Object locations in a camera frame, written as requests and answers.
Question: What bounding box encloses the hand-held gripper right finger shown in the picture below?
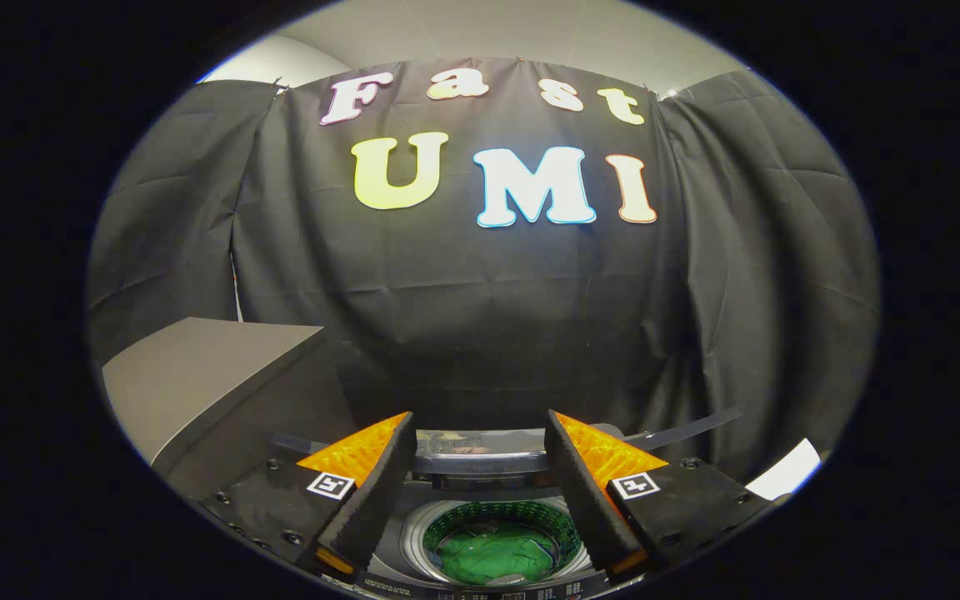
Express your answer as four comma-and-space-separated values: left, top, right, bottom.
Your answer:
545, 409, 773, 584

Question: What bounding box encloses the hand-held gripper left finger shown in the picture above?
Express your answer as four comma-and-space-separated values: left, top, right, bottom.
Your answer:
197, 411, 417, 584

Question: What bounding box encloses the grey washing machine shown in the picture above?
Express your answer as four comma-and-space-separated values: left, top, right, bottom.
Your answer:
355, 483, 641, 600

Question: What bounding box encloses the green polo shirt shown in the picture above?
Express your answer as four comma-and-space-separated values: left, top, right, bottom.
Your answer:
434, 521, 562, 585

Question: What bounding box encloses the black backdrop cloth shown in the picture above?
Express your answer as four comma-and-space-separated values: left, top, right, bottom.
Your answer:
87, 57, 881, 488

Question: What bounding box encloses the grey table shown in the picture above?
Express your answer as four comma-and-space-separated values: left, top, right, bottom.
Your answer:
101, 317, 358, 501

